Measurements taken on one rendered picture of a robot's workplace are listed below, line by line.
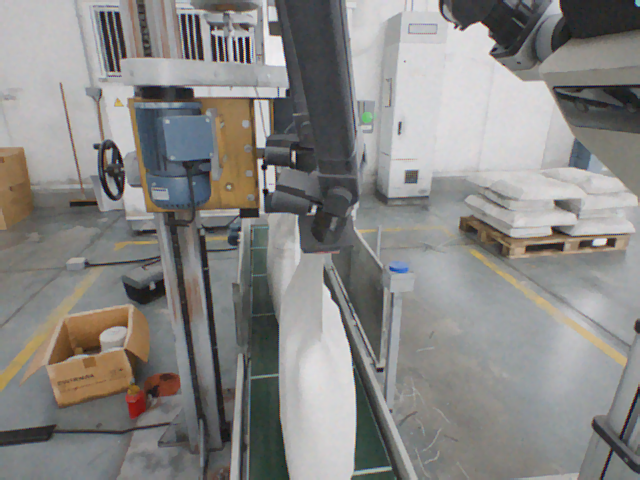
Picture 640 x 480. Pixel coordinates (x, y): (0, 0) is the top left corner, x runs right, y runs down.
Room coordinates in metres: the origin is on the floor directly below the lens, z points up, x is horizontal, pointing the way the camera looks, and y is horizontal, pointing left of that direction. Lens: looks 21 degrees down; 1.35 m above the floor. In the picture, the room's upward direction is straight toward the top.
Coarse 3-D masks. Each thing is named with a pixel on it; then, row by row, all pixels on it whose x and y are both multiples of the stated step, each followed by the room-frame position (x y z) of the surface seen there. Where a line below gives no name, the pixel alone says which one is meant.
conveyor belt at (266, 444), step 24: (264, 240) 2.51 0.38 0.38; (264, 264) 2.11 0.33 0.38; (264, 288) 1.80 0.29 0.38; (264, 312) 1.57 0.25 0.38; (264, 336) 1.38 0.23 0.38; (264, 360) 1.22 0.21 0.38; (264, 384) 1.09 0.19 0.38; (360, 384) 1.09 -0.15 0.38; (264, 408) 0.98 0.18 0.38; (360, 408) 0.98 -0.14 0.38; (264, 432) 0.89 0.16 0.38; (360, 432) 0.89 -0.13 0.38; (264, 456) 0.80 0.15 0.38; (360, 456) 0.81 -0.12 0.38; (384, 456) 0.81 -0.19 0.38
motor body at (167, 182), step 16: (144, 112) 0.89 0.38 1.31; (160, 112) 0.89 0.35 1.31; (176, 112) 0.90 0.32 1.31; (192, 112) 0.93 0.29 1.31; (144, 128) 0.90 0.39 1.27; (144, 144) 0.90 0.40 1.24; (144, 160) 0.91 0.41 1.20; (160, 160) 0.90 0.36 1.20; (192, 160) 0.92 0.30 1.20; (160, 176) 0.89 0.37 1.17; (176, 176) 0.89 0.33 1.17; (192, 176) 0.90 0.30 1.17; (208, 176) 0.95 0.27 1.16; (160, 192) 0.88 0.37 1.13; (176, 192) 0.88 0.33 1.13; (208, 192) 0.95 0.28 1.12; (176, 208) 0.89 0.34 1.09
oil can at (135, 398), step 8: (128, 384) 1.26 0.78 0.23; (128, 392) 1.32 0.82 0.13; (136, 392) 1.33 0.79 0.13; (128, 400) 1.31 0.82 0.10; (136, 400) 1.31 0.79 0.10; (144, 400) 1.35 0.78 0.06; (128, 408) 1.31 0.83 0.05; (136, 408) 1.31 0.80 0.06; (144, 408) 1.34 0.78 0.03; (136, 416) 1.31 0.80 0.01
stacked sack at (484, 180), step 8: (472, 176) 3.78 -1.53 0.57; (480, 176) 3.68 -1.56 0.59; (488, 176) 3.62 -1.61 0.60; (496, 176) 3.58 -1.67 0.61; (504, 176) 3.57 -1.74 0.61; (512, 176) 3.57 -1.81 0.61; (520, 176) 3.56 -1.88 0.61; (528, 176) 3.54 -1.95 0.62; (536, 176) 3.58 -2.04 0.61; (544, 176) 3.58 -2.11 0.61; (480, 184) 3.56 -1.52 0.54; (488, 184) 3.49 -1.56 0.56
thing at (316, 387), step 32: (320, 256) 0.71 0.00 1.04; (288, 288) 0.98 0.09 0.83; (320, 288) 0.70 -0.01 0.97; (288, 320) 0.82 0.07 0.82; (320, 320) 0.70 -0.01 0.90; (288, 352) 0.72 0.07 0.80; (320, 352) 0.69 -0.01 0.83; (288, 384) 0.70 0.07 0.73; (320, 384) 0.66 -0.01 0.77; (352, 384) 0.67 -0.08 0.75; (288, 416) 0.69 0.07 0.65; (320, 416) 0.64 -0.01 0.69; (352, 416) 0.67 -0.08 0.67; (288, 448) 0.68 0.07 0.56; (320, 448) 0.64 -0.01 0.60; (352, 448) 0.68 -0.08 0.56
